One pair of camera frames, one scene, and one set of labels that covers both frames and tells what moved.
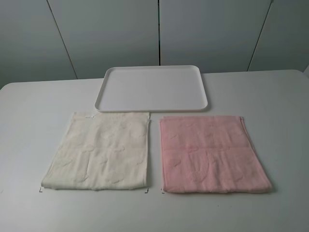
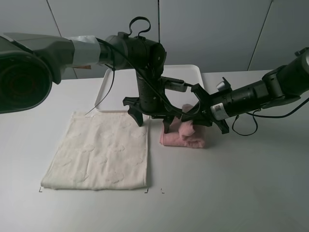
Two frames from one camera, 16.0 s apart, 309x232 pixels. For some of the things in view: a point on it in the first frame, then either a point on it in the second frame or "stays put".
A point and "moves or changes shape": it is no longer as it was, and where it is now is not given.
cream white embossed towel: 101,151 stays put
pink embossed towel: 210,154 moves or changes shape
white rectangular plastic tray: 151,88 stays put
